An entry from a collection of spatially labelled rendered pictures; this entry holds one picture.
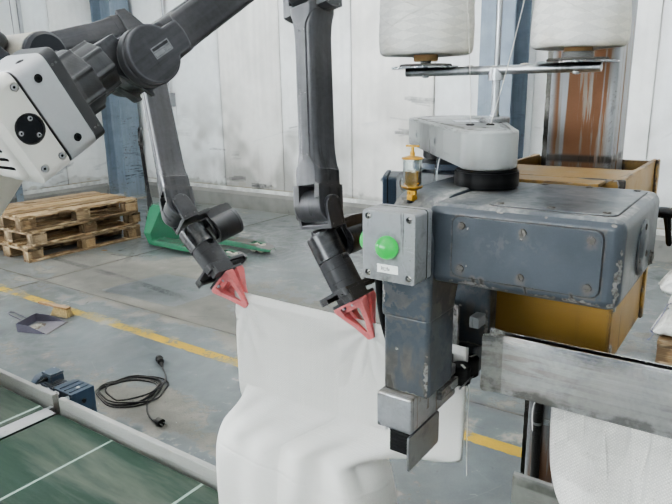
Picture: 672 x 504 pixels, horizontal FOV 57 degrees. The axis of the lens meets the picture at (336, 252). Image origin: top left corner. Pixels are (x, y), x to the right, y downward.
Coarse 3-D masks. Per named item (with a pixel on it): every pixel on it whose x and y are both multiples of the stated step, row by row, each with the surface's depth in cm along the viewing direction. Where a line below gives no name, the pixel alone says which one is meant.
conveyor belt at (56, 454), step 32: (0, 448) 199; (32, 448) 199; (64, 448) 199; (96, 448) 198; (128, 448) 198; (0, 480) 183; (32, 480) 182; (64, 480) 182; (96, 480) 182; (128, 480) 182; (160, 480) 182; (192, 480) 181
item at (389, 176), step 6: (384, 174) 127; (390, 174) 129; (396, 174) 129; (384, 180) 126; (390, 180) 126; (384, 186) 126; (390, 186) 126; (384, 192) 126; (390, 192) 126; (384, 198) 127; (390, 198) 127
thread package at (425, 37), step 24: (384, 0) 105; (408, 0) 101; (432, 0) 100; (456, 0) 101; (384, 24) 106; (408, 24) 102; (432, 24) 101; (456, 24) 102; (384, 48) 107; (408, 48) 103; (432, 48) 102; (456, 48) 103
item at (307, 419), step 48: (240, 336) 127; (288, 336) 119; (336, 336) 113; (240, 384) 130; (288, 384) 122; (336, 384) 116; (384, 384) 109; (240, 432) 125; (288, 432) 120; (336, 432) 116; (384, 432) 112; (240, 480) 127; (288, 480) 117; (336, 480) 112; (384, 480) 115
